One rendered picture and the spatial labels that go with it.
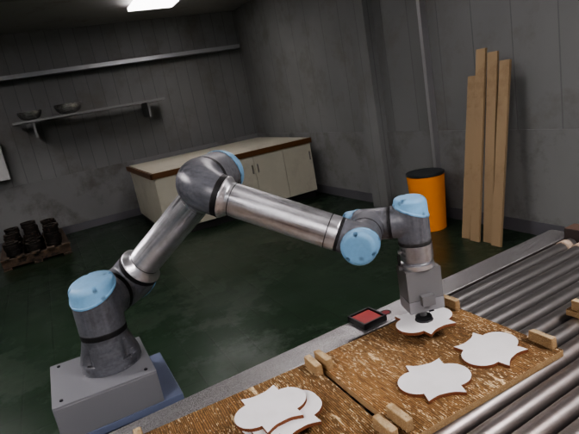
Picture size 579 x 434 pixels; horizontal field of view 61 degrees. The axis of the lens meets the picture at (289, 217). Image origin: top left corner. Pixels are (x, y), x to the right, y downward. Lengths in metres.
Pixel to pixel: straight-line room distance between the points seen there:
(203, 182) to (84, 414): 0.61
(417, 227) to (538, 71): 3.38
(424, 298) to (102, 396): 0.78
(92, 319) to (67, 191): 7.18
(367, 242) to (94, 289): 0.68
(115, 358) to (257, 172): 5.55
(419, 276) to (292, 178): 5.87
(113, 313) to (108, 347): 0.08
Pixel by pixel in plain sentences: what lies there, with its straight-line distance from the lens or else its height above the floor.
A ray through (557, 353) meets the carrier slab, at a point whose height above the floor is 0.93.
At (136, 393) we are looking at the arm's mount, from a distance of 1.32.
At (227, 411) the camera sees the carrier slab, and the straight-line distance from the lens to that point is 1.11.
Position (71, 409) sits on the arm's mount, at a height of 0.94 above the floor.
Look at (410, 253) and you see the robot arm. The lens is 1.14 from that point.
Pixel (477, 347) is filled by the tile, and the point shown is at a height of 0.94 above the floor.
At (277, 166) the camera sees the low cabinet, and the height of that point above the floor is 0.57.
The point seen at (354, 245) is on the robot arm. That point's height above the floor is 1.23.
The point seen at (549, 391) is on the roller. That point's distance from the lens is 1.11.
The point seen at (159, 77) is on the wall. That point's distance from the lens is 8.67.
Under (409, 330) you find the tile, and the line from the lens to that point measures 1.21.
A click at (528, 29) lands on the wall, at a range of 4.45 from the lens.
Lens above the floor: 1.55
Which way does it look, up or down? 14 degrees down
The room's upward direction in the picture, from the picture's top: 10 degrees counter-clockwise
